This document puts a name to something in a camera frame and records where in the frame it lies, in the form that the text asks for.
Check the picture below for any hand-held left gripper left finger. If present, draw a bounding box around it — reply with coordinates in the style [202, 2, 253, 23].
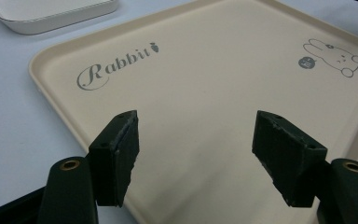
[36, 109, 141, 224]

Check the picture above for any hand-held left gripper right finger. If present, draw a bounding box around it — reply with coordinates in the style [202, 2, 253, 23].
[251, 109, 358, 224]

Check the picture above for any beige tray with animal print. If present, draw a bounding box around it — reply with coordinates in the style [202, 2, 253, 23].
[28, 0, 358, 224]

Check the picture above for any white tray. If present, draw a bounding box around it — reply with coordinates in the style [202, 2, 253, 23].
[0, 0, 120, 35]

